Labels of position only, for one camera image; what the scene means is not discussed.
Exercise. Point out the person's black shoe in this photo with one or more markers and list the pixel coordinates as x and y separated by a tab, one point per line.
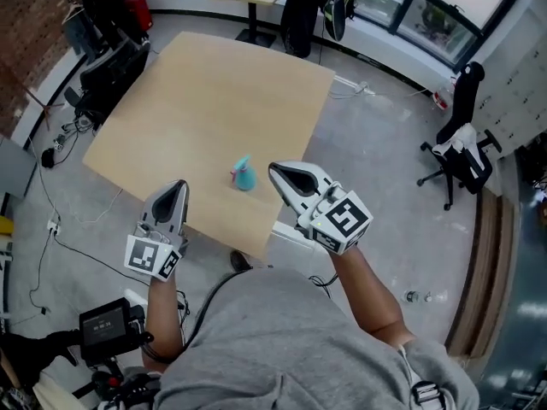
239	261

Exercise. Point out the white power strip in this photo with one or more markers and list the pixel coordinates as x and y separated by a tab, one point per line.
53	227
362	88

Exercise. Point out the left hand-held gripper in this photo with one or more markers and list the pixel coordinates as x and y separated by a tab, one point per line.
143	256

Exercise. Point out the white garment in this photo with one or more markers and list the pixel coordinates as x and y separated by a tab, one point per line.
463	137

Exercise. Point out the grey locker cabinet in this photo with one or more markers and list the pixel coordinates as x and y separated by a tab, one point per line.
517	96

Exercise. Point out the black monitor screen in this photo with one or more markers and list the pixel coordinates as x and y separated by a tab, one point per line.
102	327

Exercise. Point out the black office chair with armrests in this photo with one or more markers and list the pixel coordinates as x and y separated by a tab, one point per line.
466	96

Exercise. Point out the wooden tripod stand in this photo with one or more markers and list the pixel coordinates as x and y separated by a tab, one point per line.
40	101

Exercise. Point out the cream seat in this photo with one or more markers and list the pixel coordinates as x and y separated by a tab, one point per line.
51	397

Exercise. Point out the white table leg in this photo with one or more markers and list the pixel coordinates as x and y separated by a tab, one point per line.
290	235

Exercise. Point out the wooden bench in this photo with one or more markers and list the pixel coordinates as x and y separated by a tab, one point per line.
483	280

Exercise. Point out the person's grey shirt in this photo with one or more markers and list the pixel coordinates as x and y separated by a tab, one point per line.
278	348

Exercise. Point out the grey panel board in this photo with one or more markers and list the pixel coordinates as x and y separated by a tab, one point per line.
15	169

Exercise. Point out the yellow box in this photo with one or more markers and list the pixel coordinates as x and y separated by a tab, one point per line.
5	225

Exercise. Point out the person's right forearm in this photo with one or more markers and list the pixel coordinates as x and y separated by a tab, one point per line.
367	293

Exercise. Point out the teal plastic piece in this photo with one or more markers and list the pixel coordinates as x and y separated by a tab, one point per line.
241	162

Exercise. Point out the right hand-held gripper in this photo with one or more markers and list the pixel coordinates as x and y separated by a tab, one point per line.
346	220

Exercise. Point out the black monitor mount rig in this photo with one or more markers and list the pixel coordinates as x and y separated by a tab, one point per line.
124	389

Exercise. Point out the red box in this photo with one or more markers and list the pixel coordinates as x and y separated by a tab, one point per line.
139	13

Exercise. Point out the person's left forearm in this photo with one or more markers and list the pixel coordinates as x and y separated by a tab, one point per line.
164	314

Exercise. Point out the black power adapter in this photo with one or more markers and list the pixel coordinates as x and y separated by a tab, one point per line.
48	158

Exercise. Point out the clear jug with red label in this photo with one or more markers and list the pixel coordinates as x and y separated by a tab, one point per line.
442	100

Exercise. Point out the grey hanging garment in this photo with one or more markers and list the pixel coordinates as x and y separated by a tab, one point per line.
81	32

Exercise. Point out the black framed window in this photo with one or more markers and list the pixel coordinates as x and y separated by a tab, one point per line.
461	2

